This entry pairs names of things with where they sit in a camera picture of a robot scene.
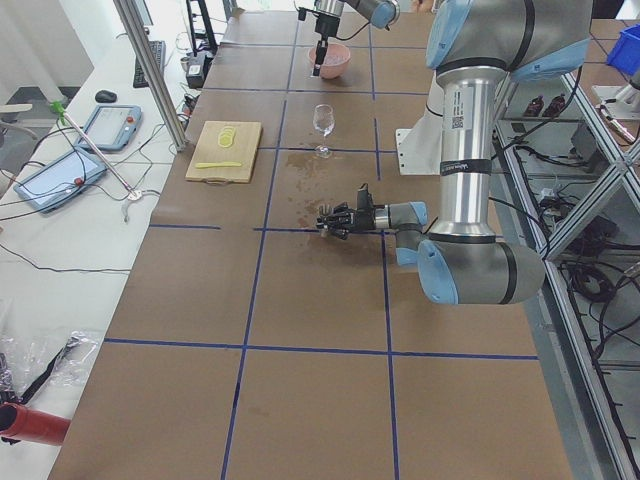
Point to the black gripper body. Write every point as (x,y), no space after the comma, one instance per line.
(364,220)
(325,23)

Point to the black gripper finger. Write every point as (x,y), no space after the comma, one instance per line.
(336,230)
(318,58)
(323,48)
(342,210)

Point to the steel double jigger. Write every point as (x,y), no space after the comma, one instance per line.
(323,220)

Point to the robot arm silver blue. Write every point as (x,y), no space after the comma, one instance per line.
(380,14)
(472,47)

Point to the clear wine glass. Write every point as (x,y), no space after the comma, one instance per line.
(323,122)

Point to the pink bowl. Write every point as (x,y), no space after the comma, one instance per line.
(335,62)

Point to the black box device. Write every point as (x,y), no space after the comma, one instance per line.
(197,68)

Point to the bamboo cutting board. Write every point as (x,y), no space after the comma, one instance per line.
(244,149)

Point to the yellow plastic knife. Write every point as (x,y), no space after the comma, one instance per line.
(223,164)

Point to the black computer mouse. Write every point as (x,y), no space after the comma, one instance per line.
(106,96)

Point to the far teach pendant tablet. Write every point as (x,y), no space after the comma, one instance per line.
(111,127)

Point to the teach pendant tablet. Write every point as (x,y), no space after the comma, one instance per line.
(111,127)
(61,180)

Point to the metal rod green tip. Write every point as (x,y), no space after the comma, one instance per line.
(133,194)

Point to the near teach pendant tablet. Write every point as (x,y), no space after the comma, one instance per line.
(61,180)

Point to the blue storage bin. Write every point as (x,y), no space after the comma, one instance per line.
(625,55)

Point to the clear plastic bag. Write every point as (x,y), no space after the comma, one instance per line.
(57,358)

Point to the red thermos bottle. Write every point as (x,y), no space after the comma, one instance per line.
(20,423)

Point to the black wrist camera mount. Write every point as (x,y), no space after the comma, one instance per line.
(364,199)

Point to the aluminium frame post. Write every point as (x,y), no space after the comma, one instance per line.
(134,28)

